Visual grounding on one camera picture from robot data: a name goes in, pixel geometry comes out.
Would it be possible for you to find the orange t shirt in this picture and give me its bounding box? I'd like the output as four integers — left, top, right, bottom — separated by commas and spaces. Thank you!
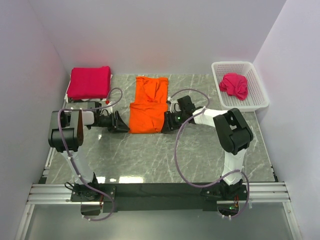
129, 76, 169, 134

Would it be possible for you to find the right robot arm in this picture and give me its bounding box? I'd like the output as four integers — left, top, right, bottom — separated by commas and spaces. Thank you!
161, 95, 254, 200

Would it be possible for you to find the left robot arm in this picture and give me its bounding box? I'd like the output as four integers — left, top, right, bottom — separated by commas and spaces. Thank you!
48, 101, 129, 201

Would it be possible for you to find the folded crimson t shirt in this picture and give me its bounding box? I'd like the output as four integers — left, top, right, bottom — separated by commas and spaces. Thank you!
66, 66, 111, 100

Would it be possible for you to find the crumpled crimson t shirt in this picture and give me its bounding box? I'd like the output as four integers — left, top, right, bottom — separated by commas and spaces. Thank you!
219, 72, 249, 101

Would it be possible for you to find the black base beam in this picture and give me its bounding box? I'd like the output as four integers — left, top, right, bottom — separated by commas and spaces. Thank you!
70, 182, 248, 215

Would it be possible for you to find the white plastic basket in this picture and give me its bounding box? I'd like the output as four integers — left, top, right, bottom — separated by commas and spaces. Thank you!
211, 61, 269, 112

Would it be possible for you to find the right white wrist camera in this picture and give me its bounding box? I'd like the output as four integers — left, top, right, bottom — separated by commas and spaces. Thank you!
167, 97, 178, 113

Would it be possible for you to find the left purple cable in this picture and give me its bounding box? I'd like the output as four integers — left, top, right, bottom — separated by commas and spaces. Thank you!
57, 87, 124, 222

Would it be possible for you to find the purple cable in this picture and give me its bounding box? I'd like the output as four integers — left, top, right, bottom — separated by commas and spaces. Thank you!
167, 88, 251, 220
57, 87, 124, 222

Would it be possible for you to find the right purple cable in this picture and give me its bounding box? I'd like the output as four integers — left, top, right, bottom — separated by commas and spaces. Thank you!
167, 88, 251, 220

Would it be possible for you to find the aluminium rail frame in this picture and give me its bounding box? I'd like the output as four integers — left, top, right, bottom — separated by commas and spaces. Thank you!
15, 157, 302, 240

